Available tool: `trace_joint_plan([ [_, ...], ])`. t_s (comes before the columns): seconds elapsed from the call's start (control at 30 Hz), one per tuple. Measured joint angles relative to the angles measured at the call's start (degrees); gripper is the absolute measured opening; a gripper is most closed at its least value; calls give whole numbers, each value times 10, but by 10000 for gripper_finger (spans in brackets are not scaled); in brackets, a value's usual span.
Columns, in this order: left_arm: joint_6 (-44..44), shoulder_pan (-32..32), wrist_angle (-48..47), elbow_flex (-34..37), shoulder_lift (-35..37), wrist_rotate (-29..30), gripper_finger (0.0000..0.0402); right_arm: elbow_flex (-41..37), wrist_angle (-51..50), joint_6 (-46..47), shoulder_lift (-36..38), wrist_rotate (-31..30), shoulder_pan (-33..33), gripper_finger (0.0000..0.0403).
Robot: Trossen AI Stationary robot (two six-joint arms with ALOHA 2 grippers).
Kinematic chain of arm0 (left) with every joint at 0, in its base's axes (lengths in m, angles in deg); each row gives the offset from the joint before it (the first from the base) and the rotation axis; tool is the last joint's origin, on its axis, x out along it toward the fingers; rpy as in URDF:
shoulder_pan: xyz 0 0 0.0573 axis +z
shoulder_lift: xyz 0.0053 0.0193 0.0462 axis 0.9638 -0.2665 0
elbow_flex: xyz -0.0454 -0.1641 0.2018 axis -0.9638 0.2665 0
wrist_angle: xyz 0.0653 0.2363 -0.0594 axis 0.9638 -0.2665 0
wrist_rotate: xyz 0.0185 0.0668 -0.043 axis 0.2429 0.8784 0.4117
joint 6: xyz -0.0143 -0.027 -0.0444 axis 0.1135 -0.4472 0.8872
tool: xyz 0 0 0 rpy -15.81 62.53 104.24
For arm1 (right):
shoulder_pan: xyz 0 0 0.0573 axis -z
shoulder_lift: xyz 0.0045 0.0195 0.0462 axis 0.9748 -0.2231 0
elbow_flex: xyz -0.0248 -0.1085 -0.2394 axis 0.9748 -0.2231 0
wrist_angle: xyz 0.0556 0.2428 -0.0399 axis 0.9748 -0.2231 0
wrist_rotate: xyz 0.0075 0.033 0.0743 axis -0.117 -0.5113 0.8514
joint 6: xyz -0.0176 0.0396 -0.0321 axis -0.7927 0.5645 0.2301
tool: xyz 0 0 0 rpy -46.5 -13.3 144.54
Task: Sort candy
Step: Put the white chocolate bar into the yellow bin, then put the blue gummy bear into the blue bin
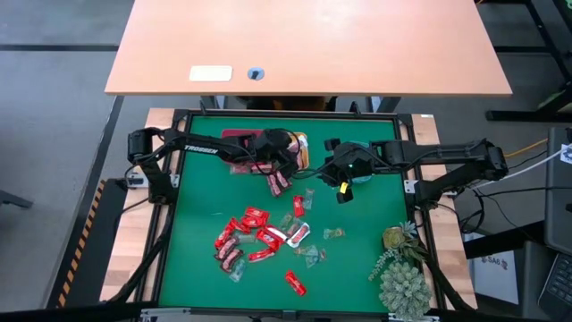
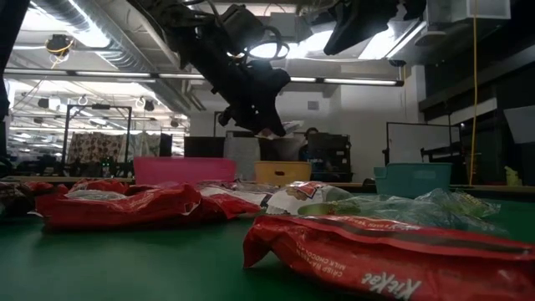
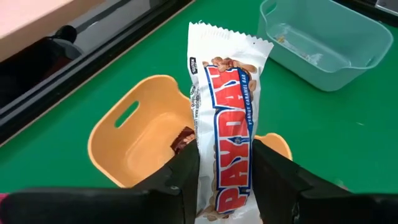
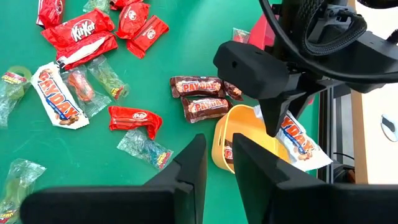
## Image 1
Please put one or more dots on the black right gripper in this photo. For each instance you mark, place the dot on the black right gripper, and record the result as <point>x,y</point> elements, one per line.
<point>353,163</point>

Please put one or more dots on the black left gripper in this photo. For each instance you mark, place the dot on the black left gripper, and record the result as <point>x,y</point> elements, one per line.
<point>275,147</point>

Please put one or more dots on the brown Snickers bar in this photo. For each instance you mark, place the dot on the brown Snickers bar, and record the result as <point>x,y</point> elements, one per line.
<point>227,248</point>
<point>231,260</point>
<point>283,180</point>
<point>292,226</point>
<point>274,185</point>
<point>298,147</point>

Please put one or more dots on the red KitKat bar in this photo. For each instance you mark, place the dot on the red KitKat bar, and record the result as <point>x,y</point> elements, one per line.
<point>298,206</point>
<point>268,240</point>
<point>223,237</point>
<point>251,222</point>
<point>240,226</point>
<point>257,213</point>
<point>261,255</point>
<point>296,282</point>

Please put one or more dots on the white Snickers bar wrapper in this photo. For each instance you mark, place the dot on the white Snickers bar wrapper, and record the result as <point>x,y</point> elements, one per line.
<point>298,235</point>

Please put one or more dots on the white-backed KitKat bar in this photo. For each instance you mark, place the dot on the white-backed KitKat bar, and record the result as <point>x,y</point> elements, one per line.
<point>278,232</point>

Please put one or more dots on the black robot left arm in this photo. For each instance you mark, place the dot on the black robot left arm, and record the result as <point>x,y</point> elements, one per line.
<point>201,148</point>

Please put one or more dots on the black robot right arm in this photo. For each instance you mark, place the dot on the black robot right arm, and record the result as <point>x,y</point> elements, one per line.
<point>447,152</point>

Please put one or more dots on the teal plastic bin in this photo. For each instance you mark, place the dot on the teal plastic bin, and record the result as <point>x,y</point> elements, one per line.
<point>364,180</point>

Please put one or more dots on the yellow plastic bin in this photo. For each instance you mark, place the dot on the yellow plastic bin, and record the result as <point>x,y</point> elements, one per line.
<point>305,154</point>

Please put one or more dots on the red plastic bin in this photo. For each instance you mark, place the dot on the red plastic bin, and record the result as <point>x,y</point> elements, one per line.
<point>241,133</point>

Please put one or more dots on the green rosette faux succulent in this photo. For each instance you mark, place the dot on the green rosette faux succulent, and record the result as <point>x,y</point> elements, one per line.
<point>393,237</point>

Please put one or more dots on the grey desk leg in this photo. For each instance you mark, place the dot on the grey desk leg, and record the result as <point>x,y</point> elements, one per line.
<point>209,102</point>
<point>386,104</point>

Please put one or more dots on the trailing faux succulent plant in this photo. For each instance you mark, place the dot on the trailing faux succulent plant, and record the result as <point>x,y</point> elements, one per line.
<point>380,266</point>

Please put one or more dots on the white rectangular pad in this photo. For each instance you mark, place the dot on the white rectangular pad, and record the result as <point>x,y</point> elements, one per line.
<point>210,73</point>

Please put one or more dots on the dark spiky faux plant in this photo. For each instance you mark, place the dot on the dark spiky faux plant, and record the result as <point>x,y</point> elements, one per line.
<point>415,252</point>

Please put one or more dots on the orange wooden desk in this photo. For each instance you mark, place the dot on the orange wooden desk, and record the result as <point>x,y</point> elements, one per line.
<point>313,36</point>

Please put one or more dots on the pale bushy faux plant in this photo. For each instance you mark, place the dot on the pale bushy faux plant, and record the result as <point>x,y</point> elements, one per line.
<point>404,290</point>

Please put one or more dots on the grey power strip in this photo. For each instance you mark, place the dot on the grey power strip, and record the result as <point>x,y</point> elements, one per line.
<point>136,180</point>

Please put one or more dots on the green table mat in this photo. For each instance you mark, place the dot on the green table mat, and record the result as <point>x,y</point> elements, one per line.
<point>201,277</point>

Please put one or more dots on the hazard-striped black floor plate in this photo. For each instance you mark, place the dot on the hazard-striped black floor plate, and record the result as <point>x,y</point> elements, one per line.
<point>85,250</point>

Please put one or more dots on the grey cabinet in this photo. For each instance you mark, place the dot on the grey cabinet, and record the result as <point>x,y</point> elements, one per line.
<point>558,201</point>

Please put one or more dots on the black keyboard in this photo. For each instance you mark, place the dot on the black keyboard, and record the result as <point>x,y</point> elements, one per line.
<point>558,282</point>

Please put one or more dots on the black stand foot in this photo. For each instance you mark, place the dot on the black stand foot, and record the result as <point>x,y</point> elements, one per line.
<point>15,199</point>

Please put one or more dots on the black aluminium table frame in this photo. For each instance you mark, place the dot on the black aluminium table frame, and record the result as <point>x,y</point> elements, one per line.
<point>290,113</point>

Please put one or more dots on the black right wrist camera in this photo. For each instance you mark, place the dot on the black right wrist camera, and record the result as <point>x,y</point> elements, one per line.
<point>332,144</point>

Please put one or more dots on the black desk leg frame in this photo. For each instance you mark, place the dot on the black desk leg frame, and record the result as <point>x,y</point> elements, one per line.
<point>514,115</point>

